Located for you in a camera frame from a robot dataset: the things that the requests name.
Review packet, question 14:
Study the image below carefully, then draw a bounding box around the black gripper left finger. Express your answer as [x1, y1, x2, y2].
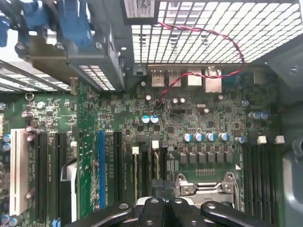
[63, 178, 167, 227]

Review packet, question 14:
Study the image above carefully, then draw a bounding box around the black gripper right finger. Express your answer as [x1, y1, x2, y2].
[163, 179, 265, 227]

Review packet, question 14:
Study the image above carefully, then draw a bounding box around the metal CPU socket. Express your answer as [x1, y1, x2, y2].
[174, 172, 240, 211]

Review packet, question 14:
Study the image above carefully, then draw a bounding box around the black expansion slot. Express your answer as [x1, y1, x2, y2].
[35, 132, 49, 220]
[113, 131, 123, 202]
[56, 132, 69, 171]

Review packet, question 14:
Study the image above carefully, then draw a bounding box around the blue expansion slot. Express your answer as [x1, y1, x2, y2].
[97, 131, 106, 209]

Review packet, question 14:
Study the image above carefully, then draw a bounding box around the green motherboard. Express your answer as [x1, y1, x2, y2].
[0, 78, 285, 227]

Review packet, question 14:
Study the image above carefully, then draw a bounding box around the black PC case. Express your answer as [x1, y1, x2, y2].
[0, 0, 303, 227]

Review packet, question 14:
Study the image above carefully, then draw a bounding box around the silver USB port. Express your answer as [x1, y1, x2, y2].
[168, 70, 182, 87]
[151, 70, 165, 87]

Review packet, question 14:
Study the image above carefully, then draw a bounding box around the silver network port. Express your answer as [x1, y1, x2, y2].
[205, 66, 223, 93]

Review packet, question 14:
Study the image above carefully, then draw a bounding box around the silver display port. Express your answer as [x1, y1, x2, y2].
[187, 68, 203, 86]

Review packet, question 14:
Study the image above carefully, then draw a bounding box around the white expansion slot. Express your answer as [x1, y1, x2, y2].
[9, 129, 29, 216]

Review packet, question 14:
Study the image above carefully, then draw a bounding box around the blue case latch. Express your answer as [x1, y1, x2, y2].
[56, 0, 93, 52]

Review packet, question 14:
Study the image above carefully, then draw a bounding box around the blue plastic clip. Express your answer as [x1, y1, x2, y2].
[23, 0, 46, 33]

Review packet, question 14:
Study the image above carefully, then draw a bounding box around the red black twisted wire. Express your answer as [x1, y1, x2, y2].
[151, 21, 246, 112]

